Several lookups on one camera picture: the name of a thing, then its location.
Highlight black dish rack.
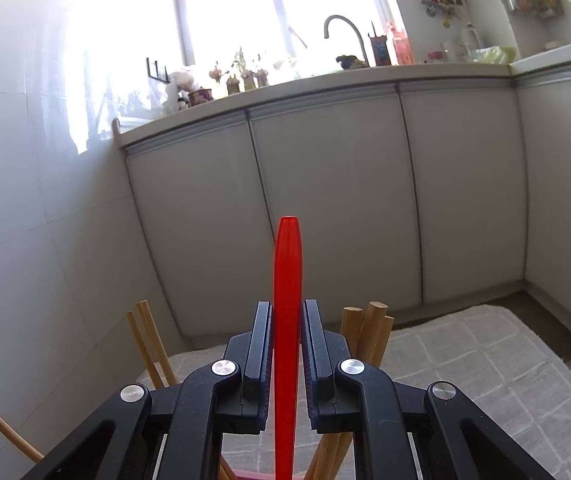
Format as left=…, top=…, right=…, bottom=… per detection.
left=146, top=58, right=171, bottom=84

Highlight red plastic spoon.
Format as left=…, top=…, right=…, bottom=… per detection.
left=272, top=216, right=303, bottom=480

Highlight red bottle on counter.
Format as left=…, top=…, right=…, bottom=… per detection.
left=387, top=22, right=415, bottom=66

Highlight chrome kitchen faucet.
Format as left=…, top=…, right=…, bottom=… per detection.
left=322, top=14, right=370, bottom=67

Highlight green bowl on counter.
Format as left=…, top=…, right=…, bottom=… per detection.
left=470, top=46, right=517, bottom=65

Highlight wooden chopstick in holder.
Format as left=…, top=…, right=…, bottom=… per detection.
left=0, top=417, right=44, bottom=463

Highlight pink perforated utensil holder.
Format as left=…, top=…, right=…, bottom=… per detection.
left=230, top=468, right=312, bottom=480

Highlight grey checked tablecloth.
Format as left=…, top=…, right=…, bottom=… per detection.
left=135, top=302, right=571, bottom=480

